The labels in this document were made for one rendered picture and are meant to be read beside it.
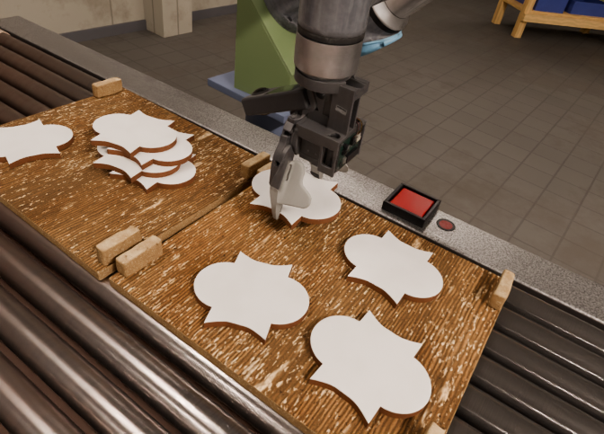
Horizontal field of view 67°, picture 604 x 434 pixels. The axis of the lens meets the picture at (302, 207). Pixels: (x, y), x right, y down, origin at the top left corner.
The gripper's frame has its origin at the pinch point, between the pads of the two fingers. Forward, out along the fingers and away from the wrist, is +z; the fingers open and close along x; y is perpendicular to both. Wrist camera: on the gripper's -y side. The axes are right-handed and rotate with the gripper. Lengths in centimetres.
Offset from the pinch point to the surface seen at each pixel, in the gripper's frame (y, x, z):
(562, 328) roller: 39.7, 7.6, 6.6
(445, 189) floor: -6, 173, 108
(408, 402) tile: 26.9, -17.9, 1.7
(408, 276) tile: 19.7, -1.2, 2.8
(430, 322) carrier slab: 24.9, -5.6, 3.5
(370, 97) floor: -92, 249, 113
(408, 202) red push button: 12.4, 16.8, 5.6
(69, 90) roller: -60, 4, 7
